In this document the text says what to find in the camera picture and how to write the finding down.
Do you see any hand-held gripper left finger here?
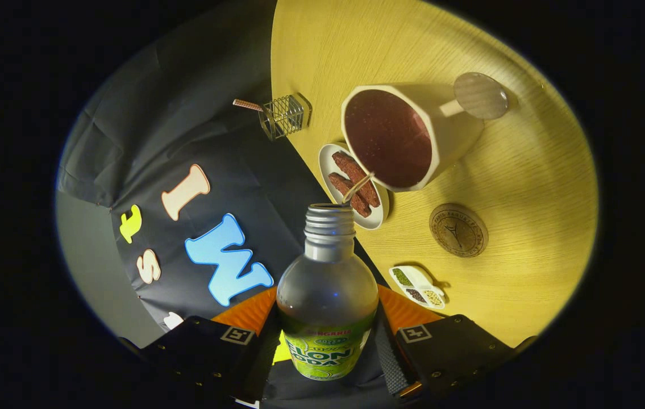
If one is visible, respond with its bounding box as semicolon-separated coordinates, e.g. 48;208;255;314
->
123;286;281;405

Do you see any cream cup with round handle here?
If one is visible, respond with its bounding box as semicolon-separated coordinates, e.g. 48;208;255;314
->
340;72;510;193

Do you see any pale yellow juice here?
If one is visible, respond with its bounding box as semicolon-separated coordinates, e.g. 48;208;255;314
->
342;172;376;205

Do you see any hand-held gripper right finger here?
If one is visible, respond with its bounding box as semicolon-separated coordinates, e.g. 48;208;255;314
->
375;284;536;402

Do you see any brown meat slice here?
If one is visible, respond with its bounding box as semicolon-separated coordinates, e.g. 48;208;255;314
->
328;172;372;218
332;151;381;208

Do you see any small wire basket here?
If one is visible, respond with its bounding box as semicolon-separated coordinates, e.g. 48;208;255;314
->
258;93;313;141

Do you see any white divided dish with beans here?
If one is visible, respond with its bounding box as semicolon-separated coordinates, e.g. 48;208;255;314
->
389;265;447;310

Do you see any wooden table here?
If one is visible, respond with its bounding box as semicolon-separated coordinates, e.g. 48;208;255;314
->
270;0;600;348

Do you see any round cork coaster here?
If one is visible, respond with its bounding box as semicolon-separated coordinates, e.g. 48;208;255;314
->
429;203;489;258

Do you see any silver bottle with green label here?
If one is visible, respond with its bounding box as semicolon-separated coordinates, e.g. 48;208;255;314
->
276;203;380;381

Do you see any white oval plate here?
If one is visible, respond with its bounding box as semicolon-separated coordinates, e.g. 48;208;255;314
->
318;142;390;231

